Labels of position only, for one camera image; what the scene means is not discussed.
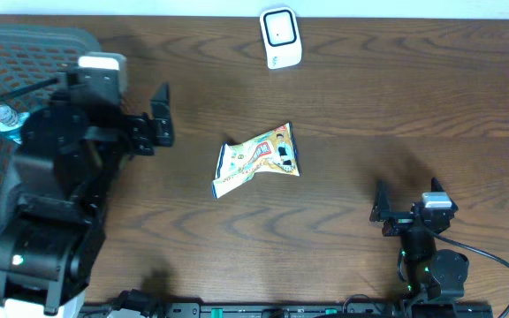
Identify yellow snack bag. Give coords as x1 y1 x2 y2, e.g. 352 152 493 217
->
211 122 300 199

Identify teal mouthwash bottle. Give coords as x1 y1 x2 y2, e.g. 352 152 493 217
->
0 104 30 144

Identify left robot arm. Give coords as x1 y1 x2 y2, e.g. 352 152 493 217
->
0 84 174 317

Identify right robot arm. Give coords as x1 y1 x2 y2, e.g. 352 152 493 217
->
369 178 469 306

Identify white barcode scanner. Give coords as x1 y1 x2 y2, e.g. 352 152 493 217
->
259 7 302 70

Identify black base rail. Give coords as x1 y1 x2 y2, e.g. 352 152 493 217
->
77 301 494 318

